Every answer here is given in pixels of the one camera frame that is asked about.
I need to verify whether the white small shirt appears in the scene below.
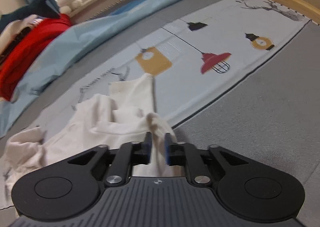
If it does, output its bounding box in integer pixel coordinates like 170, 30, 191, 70
4, 74, 184, 189

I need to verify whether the cream folded clothes stack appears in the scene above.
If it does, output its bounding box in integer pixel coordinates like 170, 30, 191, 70
0, 15, 43, 56

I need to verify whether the printed grey bed sheet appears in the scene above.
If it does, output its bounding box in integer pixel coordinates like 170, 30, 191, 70
1, 0, 319, 226

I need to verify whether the light blue quilt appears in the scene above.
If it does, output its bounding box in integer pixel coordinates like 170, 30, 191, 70
0, 0, 217, 138

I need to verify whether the red blanket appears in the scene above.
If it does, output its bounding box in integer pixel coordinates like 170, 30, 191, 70
1, 14, 72, 101

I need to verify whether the white plush toy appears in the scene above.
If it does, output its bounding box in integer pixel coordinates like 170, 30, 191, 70
56, 0, 83, 14

